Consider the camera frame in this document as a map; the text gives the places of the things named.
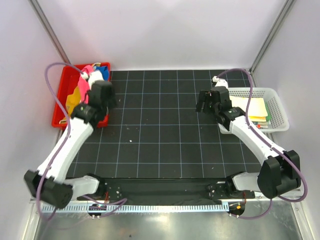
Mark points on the green towel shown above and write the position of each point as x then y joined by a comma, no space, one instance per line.
262,118

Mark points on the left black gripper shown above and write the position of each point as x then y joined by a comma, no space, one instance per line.
111,100

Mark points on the blue towel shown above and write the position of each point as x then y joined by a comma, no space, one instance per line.
104,70

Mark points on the slotted white cable duct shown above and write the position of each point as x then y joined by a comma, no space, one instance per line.
90,208

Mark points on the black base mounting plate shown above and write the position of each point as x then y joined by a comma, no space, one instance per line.
171,191

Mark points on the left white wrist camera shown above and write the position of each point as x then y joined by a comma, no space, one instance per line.
92,77

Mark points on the yellow towel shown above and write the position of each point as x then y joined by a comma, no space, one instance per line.
256,106

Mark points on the orange mustard towel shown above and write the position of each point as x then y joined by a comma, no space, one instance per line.
72,100

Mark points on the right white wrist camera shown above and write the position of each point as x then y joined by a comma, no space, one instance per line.
219,82

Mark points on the right aluminium frame post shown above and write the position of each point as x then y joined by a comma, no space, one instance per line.
280,19

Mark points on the left aluminium frame post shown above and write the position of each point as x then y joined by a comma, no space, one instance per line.
49,30

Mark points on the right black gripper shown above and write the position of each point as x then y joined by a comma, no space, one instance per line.
202,95

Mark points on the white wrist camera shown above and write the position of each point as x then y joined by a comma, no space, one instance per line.
92,77
219,82

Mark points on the red plastic bin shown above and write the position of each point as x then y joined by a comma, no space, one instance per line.
60,95

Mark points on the rabbit print towel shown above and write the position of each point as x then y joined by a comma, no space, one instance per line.
262,124

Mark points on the white perforated plastic basket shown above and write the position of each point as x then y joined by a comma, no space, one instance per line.
279,121

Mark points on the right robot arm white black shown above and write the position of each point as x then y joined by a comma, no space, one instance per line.
279,168

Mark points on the pink towel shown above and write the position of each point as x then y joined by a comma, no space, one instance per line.
83,85

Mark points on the aluminium frame post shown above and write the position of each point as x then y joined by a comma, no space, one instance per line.
49,30
280,19

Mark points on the black grid mat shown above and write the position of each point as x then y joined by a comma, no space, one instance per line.
155,131

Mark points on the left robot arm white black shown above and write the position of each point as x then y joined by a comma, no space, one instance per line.
49,183

